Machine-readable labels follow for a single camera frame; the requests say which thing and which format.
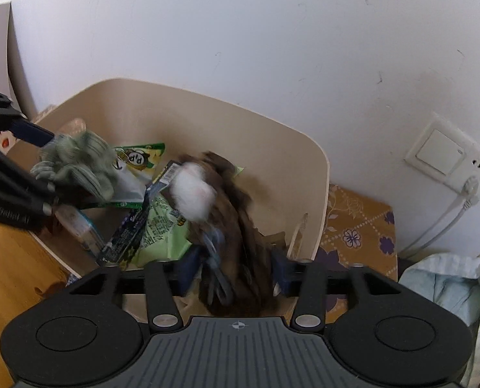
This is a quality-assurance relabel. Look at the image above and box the brown furry plush toy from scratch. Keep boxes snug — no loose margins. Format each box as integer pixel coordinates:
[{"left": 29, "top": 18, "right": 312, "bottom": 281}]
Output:
[{"left": 170, "top": 151, "right": 279, "bottom": 317}]

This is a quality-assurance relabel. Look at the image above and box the white plug with cable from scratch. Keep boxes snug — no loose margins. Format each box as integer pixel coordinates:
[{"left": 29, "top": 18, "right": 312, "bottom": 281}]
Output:
[{"left": 399, "top": 174, "right": 480, "bottom": 256}]

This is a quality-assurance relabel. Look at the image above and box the beige plastic storage bin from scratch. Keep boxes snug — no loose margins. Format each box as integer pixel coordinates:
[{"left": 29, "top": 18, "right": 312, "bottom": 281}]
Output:
[{"left": 7, "top": 78, "right": 331, "bottom": 317}]

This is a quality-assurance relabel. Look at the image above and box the purple white headboard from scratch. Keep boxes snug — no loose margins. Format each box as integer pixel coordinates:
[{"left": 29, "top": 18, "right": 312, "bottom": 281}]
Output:
[{"left": 0, "top": 2, "right": 38, "bottom": 119}]

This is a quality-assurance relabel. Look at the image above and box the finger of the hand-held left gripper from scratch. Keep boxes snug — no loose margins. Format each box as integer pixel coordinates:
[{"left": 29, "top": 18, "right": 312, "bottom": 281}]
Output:
[
  {"left": 0, "top": 85, "right": 57, "bottom": 147},
  {"left": 0, "top": 143, "right": 59, "bottom": 216}
]

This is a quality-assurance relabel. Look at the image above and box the pale tissue pack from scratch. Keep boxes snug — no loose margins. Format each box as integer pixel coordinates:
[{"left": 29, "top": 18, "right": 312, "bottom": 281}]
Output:
[{"left": 56, "top": 204, "right": 105, "bottom": 251}]

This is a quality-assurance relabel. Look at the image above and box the light green packet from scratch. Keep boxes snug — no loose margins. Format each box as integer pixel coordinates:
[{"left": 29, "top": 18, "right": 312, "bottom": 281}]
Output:
[{"left": 137, "top": 165, "right": 245, "bottom": 262}]

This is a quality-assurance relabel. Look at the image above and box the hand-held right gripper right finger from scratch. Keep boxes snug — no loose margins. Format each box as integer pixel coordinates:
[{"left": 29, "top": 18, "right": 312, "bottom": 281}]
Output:
[{"left": 271, "top": 248, "right": 404, "bottom": 329}]

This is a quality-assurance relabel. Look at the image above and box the white wall switch socket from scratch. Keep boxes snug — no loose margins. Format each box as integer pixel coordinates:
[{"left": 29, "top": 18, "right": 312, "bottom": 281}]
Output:
[{"left": 404, "top": 112, "right": 480, "bottom": 195}]

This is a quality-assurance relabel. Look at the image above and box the long dark snack packet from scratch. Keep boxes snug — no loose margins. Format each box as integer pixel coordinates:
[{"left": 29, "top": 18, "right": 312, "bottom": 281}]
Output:
[{"left": 96, "top": 161, "right": 182, "bottom": 267}]

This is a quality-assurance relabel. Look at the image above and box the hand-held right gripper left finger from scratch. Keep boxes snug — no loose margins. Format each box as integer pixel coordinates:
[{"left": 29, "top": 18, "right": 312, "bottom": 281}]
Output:
[{"left": 64, "top": 246, "right": 203, "bottom": 329}]

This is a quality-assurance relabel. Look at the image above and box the wooden desk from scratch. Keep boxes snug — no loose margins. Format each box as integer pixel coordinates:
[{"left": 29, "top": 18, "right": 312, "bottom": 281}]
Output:
[{"left": 0, "top": 216, "right": 83, "bottom": 358}]

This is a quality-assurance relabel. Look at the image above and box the grey-green knit glove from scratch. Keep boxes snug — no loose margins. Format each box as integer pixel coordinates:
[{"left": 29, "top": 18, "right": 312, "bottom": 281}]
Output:
[{"left": 30, "top": 129, "right": 117, "bottom": 205}]

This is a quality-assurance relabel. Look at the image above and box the green white snack bag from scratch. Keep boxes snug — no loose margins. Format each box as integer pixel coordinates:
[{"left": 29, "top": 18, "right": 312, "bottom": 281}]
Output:
[{"left": 104, "top": 141, "right": 166, "bottom": 209}]

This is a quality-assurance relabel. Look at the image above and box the floral table mat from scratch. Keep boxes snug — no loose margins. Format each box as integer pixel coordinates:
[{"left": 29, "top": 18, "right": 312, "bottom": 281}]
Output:
[{"left": 316, "top": 184, "right": 399, "bottom": 325}]

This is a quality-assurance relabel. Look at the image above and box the light blue clothing pile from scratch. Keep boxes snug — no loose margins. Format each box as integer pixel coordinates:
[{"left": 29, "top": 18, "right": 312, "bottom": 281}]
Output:
[{"left": 397, "top": 253, "right": 480, "bottom": 388}]

